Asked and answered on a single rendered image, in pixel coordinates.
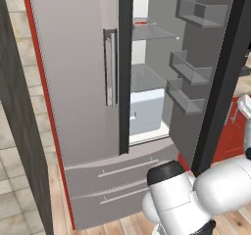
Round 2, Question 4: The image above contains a red fridge side panel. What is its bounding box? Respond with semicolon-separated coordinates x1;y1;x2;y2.
21;0;77;231

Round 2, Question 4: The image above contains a glass fridge shelf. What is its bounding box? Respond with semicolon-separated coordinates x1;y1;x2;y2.
129;63;168;94
131;24;180;42

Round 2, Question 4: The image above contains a grey tray with red item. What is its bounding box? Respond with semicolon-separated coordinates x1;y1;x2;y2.
132;17;158;27

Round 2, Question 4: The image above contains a grey fridge door handle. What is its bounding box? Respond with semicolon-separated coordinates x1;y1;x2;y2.
103;27;119;110

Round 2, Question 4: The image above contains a grey open fridge door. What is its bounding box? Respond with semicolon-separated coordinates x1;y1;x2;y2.
162;0;251;178

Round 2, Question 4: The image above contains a grey closed fridge door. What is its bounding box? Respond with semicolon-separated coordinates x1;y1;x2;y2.
27;0;134;166

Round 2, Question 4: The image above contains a grey small door bin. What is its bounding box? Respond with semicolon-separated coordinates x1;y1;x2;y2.
175;0;229;29

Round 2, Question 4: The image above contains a grey freezer drawer front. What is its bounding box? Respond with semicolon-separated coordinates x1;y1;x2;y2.
70;179;152;231
63;143;179;198

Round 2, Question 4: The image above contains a white crisper drawer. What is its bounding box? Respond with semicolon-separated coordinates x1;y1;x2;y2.
128;87;166;136

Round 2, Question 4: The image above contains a dark wood side panel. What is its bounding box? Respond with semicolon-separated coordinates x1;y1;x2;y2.
0;0;55;235

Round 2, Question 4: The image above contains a grey cupboard handle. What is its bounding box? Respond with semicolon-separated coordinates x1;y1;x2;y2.
231;106;240;124
224;101;234;126

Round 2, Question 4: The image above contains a grey long drawer handle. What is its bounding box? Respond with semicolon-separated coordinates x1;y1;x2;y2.
97;158;160;179

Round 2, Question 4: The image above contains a red cupboard door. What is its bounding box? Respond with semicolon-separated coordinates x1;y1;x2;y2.
211;94;251;164

